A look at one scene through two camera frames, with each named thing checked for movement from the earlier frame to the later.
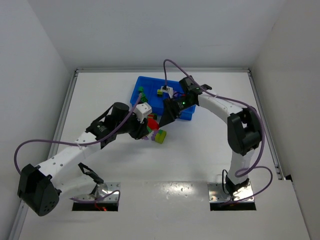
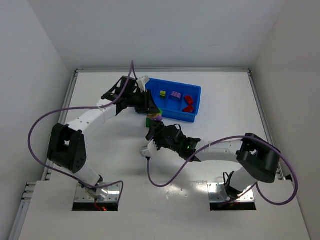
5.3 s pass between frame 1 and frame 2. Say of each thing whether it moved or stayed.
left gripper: moved
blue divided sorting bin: stayed
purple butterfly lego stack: moved
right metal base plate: stayed
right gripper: moved
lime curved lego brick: moved
